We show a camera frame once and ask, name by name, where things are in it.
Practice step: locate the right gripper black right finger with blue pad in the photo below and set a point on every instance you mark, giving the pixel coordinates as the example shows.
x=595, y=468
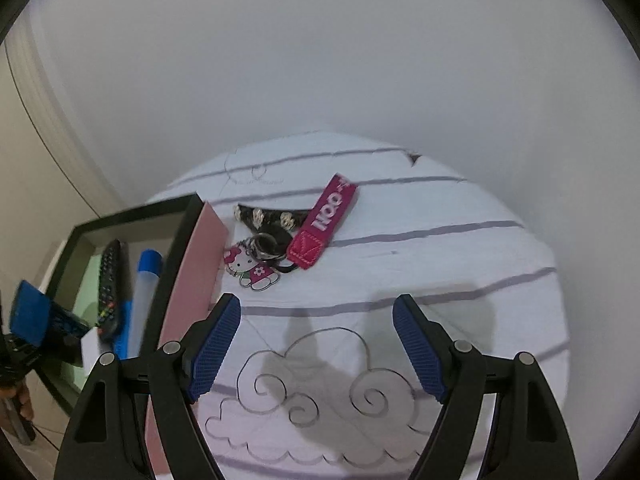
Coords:
x=527, y=438

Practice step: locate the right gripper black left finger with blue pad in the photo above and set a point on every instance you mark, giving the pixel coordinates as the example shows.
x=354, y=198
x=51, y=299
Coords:
x=105, y=438

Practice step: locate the blue and black steel tumbler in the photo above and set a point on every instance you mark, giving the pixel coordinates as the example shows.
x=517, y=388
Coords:
x=44, y=324

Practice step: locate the black tv remote control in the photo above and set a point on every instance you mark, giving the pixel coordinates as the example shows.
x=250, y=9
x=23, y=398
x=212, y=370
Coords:
x=110, y=286

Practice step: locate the clear tube with blue cap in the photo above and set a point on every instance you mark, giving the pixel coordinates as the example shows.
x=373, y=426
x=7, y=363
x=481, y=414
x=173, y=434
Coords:
x=148, y=275

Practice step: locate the pink keychain with keys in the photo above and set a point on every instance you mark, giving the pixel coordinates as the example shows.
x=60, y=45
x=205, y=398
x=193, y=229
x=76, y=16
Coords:
x=261, y=259

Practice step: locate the white usb charger cube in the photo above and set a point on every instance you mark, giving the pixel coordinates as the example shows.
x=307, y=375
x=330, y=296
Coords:
x=92, y=347

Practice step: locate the person's left hand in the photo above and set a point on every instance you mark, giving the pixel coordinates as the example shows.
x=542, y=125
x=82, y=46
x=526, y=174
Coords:
x=20, y=393

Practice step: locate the pink box with black rim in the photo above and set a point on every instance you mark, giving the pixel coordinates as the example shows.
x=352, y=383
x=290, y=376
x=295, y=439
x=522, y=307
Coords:
x=185, y=292

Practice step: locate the white striped cloud tablecloth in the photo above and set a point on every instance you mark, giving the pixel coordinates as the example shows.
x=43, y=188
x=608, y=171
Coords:
x=316, y=384

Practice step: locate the black hair clip with pearls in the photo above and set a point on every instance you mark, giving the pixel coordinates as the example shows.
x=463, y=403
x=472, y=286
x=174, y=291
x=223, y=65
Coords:
x=256, y=218

